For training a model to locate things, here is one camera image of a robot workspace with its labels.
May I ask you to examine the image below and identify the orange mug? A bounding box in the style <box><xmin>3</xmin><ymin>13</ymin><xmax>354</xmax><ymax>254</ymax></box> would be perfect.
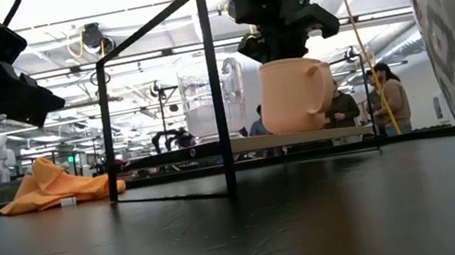
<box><xmin>252</xmin><ymin>51</ymin><xmax>343</xmax><ymax>140</ymax></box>

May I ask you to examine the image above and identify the clear plastic mug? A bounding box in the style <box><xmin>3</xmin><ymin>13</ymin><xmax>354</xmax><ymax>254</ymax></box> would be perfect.
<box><xmin>174</xmin><ymin>55</ymin><xmax>254</xmax><ymax>148</ymax></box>

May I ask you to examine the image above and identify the person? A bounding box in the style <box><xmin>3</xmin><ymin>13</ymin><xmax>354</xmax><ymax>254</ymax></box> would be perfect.
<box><xmin>362</xmin><ymin>57</ymin><xmax>416</xmax><ymax>140</ymax></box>
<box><xmin>245</xmin><ymin>103</ymin><xmax>273</xmax><ymax>139</ymax></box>
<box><xmin>315</xmin><ymin>74</ymin><xmax>367</xmax><ymax>148</ymax></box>

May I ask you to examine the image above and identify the orange cloth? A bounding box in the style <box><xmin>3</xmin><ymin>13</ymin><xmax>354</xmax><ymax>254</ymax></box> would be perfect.
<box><xmin>0</xmin><ymin>143</ymin><xmax>129</xmax><ymax>219</ymax></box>

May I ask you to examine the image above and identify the yellow hanging cable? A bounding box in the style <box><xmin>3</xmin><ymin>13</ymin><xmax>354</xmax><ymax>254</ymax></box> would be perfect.
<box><xmin>335</xmin><ymin>0</ymin><xmax>402</xmax><ymax>142</ymax></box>

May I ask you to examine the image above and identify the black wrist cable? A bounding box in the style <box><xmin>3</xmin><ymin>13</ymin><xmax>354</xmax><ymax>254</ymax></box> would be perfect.
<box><xmin>0</xmin><ymin>0</ymin><xmax>31</xmax><ymax>27</ymax></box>

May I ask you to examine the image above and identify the ceiling cable reel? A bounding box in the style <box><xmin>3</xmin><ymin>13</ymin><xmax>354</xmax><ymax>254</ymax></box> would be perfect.
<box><xmin>76</xmin><ymin>18</ymin><xmax>119</xmax><ymax>60</ymax></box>

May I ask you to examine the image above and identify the black aluminium table frame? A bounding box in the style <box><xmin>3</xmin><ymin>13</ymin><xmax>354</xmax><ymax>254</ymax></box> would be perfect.
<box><xmin>0</xmin><ymin>120</ymin><xmax>455</xmax><ymax>219</ymax></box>

